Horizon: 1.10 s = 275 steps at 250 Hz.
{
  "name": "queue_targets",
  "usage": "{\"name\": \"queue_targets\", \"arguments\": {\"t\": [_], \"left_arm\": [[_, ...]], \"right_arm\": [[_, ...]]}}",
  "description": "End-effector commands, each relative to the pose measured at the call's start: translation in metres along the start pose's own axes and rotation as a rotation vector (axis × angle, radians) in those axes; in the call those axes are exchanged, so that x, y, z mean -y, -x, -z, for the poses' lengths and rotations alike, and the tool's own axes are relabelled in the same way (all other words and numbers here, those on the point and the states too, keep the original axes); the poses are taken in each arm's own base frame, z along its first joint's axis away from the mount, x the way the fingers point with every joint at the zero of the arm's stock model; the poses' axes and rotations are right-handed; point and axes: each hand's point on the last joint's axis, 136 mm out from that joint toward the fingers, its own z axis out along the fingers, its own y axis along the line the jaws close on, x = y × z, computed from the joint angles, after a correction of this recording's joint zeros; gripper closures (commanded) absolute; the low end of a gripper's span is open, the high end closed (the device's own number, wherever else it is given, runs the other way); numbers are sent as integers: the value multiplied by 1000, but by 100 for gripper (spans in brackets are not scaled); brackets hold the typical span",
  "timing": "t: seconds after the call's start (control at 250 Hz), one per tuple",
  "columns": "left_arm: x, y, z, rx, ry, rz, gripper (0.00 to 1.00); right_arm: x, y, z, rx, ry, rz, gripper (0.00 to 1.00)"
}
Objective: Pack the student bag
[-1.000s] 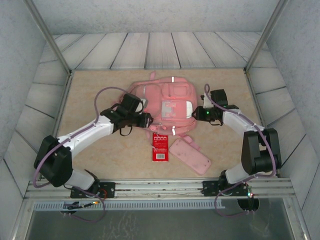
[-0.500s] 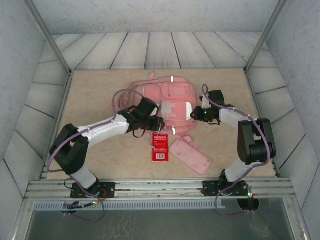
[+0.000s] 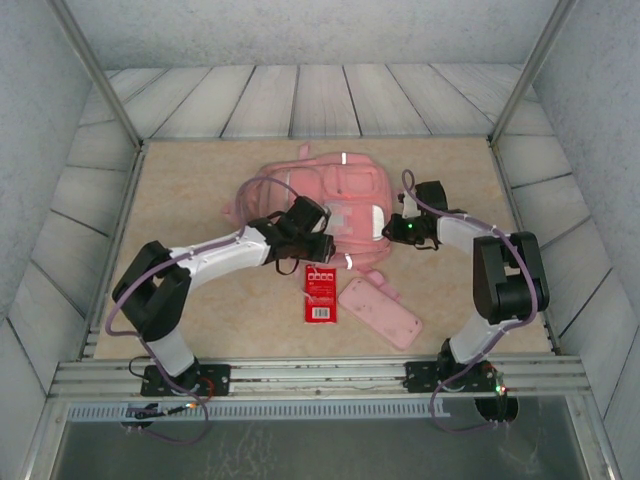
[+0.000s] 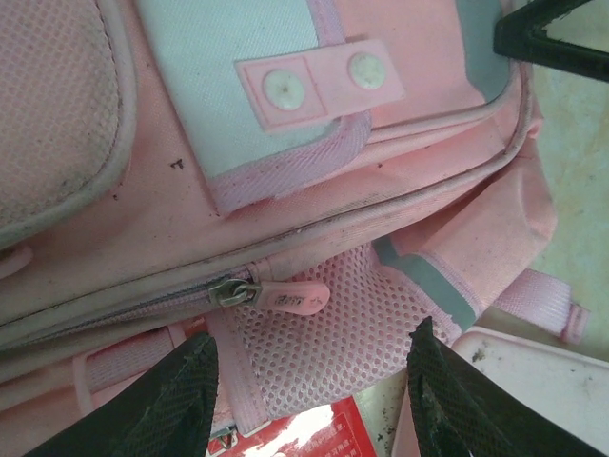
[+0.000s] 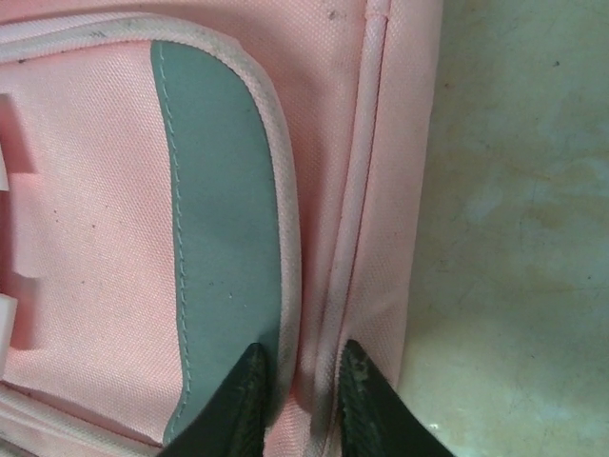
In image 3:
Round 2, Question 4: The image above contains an aluminium frame post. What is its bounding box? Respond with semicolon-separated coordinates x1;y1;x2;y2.
488;0;581;146
48;0;145;150

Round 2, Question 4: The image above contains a pink pencil case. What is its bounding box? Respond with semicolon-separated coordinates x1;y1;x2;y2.
338;277;424;352

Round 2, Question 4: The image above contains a red card pack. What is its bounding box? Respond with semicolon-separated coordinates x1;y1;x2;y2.
302;263;341;326

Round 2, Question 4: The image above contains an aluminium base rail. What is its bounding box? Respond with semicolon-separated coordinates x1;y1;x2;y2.
49;355;591;400

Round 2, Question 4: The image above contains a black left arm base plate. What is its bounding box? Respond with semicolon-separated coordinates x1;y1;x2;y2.
139;363;232;397

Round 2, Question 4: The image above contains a white slotted cable duct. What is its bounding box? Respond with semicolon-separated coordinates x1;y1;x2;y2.
64;402;451;423

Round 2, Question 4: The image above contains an aluminium table side rail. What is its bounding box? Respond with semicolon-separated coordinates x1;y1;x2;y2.
79;142;147;359
487;139;561;354

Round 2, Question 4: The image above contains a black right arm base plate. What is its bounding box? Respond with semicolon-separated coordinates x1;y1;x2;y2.
403;359;504;395

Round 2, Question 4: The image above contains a pink student backpack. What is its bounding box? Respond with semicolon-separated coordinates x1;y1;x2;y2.
219;141;401;301

